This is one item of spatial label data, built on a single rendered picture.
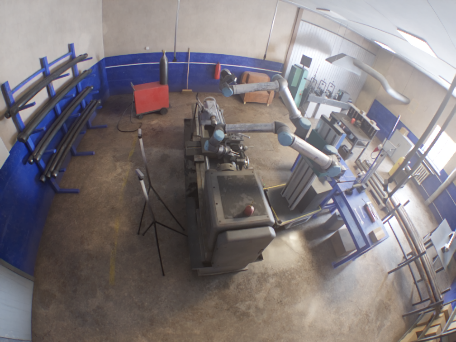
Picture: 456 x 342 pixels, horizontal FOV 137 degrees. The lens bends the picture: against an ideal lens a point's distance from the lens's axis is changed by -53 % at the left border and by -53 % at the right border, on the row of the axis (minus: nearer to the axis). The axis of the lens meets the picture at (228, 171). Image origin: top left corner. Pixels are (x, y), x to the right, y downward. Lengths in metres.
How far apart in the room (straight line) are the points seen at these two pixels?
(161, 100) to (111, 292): 4.19
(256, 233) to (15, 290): 3.21
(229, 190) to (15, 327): 3.38
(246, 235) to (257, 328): 1.56
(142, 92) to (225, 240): 4.02
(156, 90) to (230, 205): 3.82
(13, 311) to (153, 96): 5.02
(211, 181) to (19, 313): 3.24
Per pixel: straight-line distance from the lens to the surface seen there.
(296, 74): 6.15
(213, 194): 1.52
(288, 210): 2.95
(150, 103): 4.92
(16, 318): 3.40
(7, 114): 2.98
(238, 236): 1.42
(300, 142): 1.64
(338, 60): 6.41
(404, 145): 7.72
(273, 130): 1.68
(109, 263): 2.89
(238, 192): 1.57
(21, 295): 3.41
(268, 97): 6.14
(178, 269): 2.64
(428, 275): 4.06
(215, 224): 1.39
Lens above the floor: 2.56
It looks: 46 degrees down
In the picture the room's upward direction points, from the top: 12 degrees clockwise
